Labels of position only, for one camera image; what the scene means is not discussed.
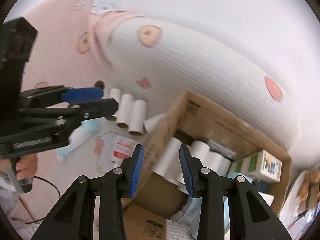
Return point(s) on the white printed rolled quilt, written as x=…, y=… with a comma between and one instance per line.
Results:
x=200, y=67

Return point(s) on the brown teddy bear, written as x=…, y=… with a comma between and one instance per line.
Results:
x=307, y=187

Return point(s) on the brown cardboard box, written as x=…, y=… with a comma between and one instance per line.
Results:
x=212, y=120

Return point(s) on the dark blue pouch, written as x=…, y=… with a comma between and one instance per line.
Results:
x=260, y=186

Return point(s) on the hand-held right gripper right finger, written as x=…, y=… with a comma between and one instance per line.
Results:
x=186, y=172

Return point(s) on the light blue wet wipes pack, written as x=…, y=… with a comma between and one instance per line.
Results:
x=88, y=128

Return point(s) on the white box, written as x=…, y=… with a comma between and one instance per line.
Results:
x=265, y=198

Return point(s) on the green white cartoon carton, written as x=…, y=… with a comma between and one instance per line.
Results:
x=270, y=165

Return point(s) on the pile of white paper tubes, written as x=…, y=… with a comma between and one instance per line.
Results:
x=137, y=115

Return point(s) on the light blue box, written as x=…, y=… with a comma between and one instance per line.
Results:
x=240, y=177

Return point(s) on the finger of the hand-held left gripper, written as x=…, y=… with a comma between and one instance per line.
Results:
x=100, y=107
x=82, y=95

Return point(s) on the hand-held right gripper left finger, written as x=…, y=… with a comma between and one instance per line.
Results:
x=137, y=172

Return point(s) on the light blue plastic pack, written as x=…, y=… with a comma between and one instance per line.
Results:
x=191, y=208

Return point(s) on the white grey labelled packet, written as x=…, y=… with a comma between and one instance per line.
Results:
x=222, y=150

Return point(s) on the person's left hand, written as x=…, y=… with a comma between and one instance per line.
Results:
x=26, y=166

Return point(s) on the white red spout pouch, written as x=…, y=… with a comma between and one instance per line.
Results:
x=122, y=150

